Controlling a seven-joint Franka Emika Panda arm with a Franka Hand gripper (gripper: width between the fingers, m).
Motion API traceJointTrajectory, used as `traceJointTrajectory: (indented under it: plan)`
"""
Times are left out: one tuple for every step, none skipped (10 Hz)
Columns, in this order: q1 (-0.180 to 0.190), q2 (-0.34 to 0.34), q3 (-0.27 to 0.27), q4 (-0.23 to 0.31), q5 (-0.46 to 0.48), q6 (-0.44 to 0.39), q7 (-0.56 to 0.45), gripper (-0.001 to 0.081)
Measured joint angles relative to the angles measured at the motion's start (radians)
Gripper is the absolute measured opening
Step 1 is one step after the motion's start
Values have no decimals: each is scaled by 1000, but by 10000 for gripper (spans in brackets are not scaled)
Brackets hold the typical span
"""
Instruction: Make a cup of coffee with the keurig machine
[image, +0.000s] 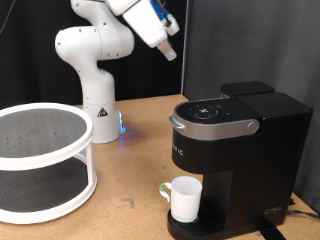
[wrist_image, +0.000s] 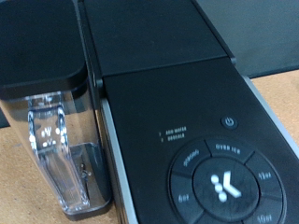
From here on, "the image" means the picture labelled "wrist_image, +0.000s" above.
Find clear water reservoir black lid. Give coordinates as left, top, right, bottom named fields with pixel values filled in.
left=0, top=0, right=114, bottom=222

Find grey fabric partition panel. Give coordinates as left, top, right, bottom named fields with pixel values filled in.
left=194, top=0, right=299, bottom=79

